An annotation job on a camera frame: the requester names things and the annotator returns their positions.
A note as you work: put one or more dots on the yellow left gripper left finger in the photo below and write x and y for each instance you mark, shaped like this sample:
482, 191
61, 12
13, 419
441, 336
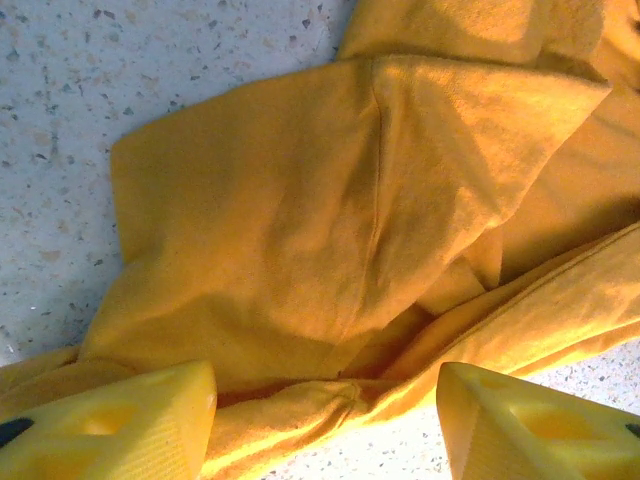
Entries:
115, 435

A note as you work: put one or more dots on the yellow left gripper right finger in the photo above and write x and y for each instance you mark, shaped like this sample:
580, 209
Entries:
530, 440

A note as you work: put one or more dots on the yellow t-shirt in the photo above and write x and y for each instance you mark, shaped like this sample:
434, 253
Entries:
300, 200

